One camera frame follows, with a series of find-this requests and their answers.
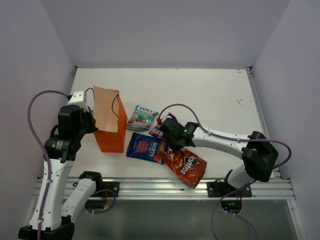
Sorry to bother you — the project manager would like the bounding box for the purple candy bag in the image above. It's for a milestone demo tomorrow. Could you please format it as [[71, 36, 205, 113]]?
[[149, 125, 163, 139]]

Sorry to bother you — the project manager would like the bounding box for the orange paper bag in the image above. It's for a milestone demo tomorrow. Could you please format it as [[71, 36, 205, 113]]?
[[93, 86, 128, 153]]

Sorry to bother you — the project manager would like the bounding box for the red Doritos chip bag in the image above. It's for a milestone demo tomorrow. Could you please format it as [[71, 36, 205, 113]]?
[[158, 148, 207, 189]]

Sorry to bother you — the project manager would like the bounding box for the blue Burts chip bag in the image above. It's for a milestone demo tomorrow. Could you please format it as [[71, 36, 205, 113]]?
[[126, 132, 169, 165]]

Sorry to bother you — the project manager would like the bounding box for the green Fox's candy bag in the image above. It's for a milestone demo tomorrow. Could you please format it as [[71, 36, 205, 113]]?
[[126, 105, 159, 132]]

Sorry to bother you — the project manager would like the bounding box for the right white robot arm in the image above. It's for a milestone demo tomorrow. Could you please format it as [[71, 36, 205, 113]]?
[[159, 118, 279, 197]]

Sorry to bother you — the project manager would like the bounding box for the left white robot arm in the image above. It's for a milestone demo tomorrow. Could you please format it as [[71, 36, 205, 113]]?
[[18, 104, 104, 240]]

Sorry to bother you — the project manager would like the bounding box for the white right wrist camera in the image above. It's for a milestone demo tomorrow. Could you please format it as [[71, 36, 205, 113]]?
[[156, 112, 177, 126]]

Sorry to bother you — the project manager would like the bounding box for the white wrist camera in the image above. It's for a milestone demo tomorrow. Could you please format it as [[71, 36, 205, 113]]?
[[156, 112, 177, 126], [67, 90, 89, 112]]

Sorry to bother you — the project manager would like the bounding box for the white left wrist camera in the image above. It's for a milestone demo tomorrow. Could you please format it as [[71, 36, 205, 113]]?
[[67, 90, 89, 112]]

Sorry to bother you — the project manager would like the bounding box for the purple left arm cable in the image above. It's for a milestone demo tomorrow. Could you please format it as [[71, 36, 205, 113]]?
[[26, 90, 73, 240]]

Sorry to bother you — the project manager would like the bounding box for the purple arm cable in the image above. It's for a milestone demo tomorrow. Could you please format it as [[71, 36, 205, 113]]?
[[26, 90, 73, 240], [158, 103, 293, 240]]

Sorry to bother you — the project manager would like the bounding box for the aluminium mounting rail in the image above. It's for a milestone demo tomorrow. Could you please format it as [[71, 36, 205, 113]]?
[[103, 178, 295, 200]]

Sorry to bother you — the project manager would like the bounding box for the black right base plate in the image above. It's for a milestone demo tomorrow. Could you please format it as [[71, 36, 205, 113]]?
[[206, 179, 253, 198]]

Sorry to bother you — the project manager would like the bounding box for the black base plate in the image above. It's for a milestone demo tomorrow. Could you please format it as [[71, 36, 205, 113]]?
[[94, 181, 120, 200], [206, 179, 253, 198]]

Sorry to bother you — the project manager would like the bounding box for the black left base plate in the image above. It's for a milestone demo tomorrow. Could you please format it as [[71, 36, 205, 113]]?
[[94, 181, 120, 200]]

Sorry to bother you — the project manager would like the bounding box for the aluminium right side rail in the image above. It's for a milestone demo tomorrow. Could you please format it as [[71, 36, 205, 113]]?
[[246, 66, 283, 179]]

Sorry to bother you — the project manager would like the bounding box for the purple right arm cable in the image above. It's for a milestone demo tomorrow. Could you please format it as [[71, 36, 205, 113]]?
[[158, 103, 293, 240]]

